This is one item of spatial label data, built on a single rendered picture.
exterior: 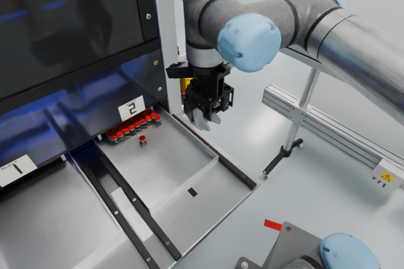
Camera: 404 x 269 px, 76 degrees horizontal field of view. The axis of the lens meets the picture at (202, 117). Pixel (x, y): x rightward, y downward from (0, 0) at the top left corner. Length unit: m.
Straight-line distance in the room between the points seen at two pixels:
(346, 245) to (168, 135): 0.60
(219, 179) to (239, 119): 1.45
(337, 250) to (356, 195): 1.43
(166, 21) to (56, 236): 0.64
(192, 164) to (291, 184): 1.18
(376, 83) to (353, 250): 0.39
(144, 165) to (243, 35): 0.61
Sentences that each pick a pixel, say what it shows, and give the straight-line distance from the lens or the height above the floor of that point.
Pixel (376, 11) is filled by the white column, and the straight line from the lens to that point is 1.90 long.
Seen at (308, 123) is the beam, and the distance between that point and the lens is 1.62.
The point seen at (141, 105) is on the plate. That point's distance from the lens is 0.85.
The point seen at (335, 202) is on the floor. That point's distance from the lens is 1.96.
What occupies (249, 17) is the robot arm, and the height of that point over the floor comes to 1.43.
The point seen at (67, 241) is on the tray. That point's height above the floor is 0.88.
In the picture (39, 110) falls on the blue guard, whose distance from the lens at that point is 0.72.
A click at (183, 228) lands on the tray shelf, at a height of 0.88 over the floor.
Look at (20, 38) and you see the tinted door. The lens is 0.65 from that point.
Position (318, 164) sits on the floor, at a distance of 2.09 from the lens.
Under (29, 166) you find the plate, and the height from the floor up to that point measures 1.01.
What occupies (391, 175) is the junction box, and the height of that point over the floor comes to 0.53.
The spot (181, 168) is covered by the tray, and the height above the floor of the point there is 0.88.
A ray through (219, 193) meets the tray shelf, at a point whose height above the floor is 0.88.
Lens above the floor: 1.57
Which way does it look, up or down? 45 degrees down
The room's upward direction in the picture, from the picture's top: straight up
